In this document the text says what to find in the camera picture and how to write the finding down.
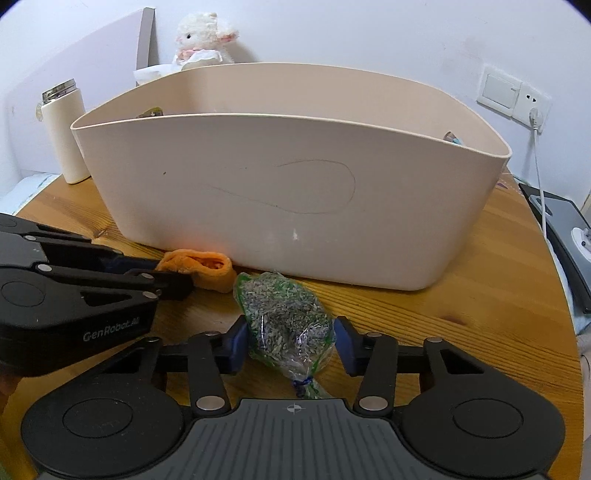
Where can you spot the beige plastic storage bin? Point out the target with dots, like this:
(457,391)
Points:
(315,171)

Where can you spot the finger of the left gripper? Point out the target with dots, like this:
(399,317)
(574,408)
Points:
(26,244)
(139,276)

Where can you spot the grey laptop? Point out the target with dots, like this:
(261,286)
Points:
(562,216)

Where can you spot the white plush lamb toy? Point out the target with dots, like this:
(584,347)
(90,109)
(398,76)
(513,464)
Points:
(203,37)

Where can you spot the dried herb sachet bag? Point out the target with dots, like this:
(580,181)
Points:
(289,329)

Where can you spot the orange fabric pouch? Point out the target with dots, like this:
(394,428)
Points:
(211,271)

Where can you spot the blue white patterned packet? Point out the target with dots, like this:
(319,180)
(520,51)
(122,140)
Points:
(452,138)

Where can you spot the gold tissue pack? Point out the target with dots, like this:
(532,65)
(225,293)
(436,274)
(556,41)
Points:
(157,71)

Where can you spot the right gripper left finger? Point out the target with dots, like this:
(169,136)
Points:
(211,355)

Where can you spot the white thermos bottle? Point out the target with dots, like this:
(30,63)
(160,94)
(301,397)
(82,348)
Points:
(61,106)

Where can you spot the white phone stand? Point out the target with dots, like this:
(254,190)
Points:
(582,241)

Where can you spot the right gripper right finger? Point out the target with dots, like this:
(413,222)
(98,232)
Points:
(372,356)

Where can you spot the white wall switch socket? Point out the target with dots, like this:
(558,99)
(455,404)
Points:
(513,97)

